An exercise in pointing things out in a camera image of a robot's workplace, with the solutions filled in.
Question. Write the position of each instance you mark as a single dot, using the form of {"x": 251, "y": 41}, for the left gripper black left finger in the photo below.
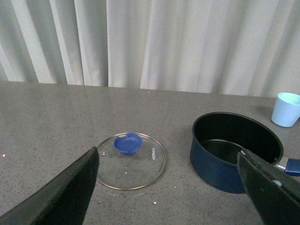
{"x": 62, "y": 201}

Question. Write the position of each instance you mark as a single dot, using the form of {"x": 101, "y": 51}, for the glass lid blue knob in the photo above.
{"x": 129, "y": 161}

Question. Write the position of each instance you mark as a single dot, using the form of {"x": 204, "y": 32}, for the white curtain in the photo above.
{"x": 239, "y": 47}

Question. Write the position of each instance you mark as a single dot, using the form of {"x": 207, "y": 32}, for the dark blue saucepan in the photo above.
{"x": 217, "y": 139}

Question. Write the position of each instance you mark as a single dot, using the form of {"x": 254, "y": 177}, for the light blue cup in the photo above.
{"x": 286, "y": 109}

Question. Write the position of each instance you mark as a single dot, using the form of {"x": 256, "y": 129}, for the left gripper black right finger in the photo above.
{"x": 275, "y": 195}

